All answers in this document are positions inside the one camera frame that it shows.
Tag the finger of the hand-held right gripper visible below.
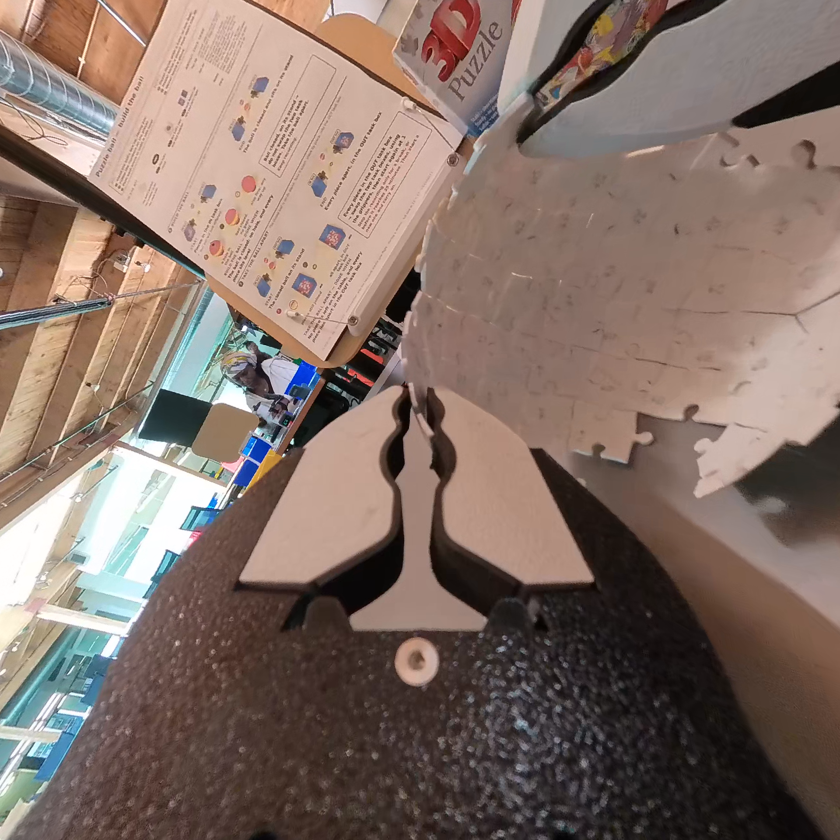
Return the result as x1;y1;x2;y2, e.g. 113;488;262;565
517;0;840;160
496;0;614;127

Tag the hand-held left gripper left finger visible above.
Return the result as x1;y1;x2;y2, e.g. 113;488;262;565
236;386;408;592

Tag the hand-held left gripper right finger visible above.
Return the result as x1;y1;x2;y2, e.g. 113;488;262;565
428;386;596;589

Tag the partly built puzzle ball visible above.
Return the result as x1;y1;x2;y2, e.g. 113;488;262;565
399;128;840;500

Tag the puzzle box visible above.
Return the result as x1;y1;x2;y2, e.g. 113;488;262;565
392;0;526;126

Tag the yellow bin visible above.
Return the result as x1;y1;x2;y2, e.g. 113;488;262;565
244;451;284;490

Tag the beige panel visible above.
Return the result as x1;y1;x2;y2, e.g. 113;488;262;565
190;402;261;464

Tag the black panel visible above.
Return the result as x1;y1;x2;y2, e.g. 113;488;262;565
136;388;214;444

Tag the printed instruction sheet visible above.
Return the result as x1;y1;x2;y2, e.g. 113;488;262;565
87;0;466;363

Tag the metal ventilation duct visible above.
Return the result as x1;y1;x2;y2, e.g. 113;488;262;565
0;29;120;142

